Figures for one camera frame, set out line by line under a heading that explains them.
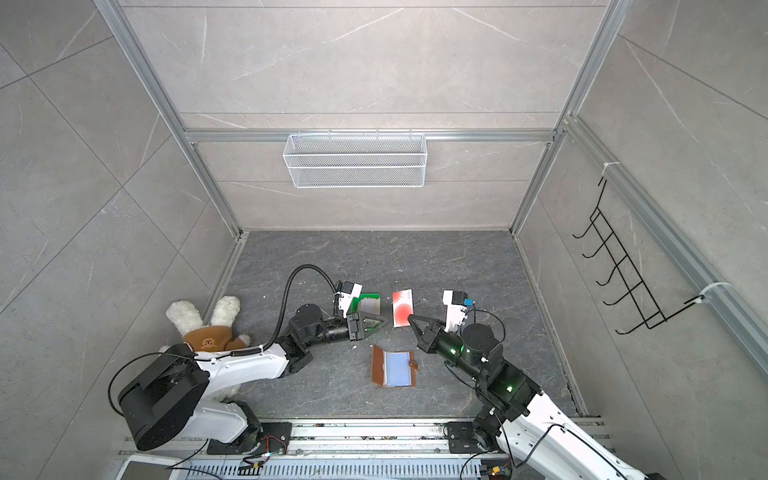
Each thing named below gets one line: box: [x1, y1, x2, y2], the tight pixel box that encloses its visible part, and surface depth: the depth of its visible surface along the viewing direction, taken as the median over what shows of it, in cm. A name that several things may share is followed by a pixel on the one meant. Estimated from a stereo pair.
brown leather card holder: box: [371, 344, 418, 387], surface depth 85 cm
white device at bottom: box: [115, 455, 181, 480], surface depth 67 cm
